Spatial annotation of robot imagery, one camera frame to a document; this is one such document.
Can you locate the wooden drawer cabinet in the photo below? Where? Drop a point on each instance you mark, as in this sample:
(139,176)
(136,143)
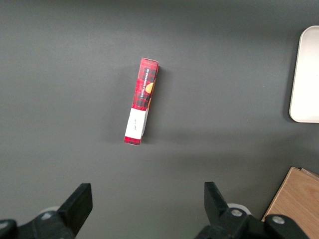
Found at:
(296,196)

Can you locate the red tartan shortbread box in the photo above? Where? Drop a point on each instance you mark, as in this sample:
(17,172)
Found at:
(144,84)

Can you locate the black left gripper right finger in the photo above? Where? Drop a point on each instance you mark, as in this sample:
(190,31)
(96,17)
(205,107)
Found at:
(224,224)

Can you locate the beige plastic tray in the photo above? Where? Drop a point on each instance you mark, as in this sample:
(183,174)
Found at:
(307,74)

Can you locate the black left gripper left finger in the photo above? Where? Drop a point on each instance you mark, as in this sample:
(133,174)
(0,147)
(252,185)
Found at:
(62,221)

